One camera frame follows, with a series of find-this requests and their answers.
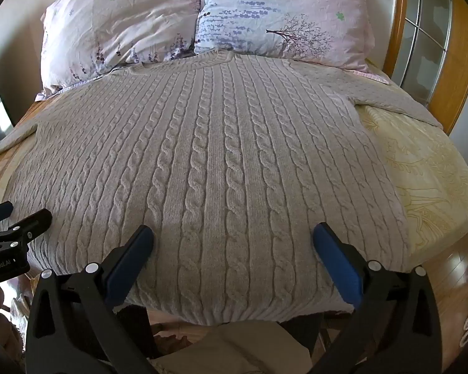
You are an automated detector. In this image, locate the floral pillow with tree print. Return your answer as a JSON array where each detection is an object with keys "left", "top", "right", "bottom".
[{"left": 194, "top": 0, "right": 391, "bottom": 83}]

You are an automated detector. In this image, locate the yellow patterned bedspread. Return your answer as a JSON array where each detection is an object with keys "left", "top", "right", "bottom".
[{"left": 0, "top": 99, "right": 468, "bottom": 271}]

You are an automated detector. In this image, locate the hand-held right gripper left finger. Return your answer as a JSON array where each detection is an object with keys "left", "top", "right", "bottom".
[{"left": 25, "top": 225, "right": 164, "bottom": 374}]

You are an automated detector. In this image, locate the pink floral pillow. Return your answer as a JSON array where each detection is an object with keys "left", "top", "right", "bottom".
[{"left": 35, "top": 0, "right": 204, "bottom": 103}]

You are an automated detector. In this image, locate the wooden wardrobe with glass doors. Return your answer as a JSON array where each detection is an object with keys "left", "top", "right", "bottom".
[{"left": 386, "top": 0, "right": 468, "bottom": 135}]

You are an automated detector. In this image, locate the beige cable-knit sweater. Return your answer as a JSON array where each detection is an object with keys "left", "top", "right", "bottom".
[{"left": 0, "top": 50, "right": 444, "bottom": 326}]

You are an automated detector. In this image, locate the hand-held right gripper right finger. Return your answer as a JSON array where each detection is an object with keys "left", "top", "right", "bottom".
[{"left": 313, "top": 222, "right": 441, "bottom": 374}]

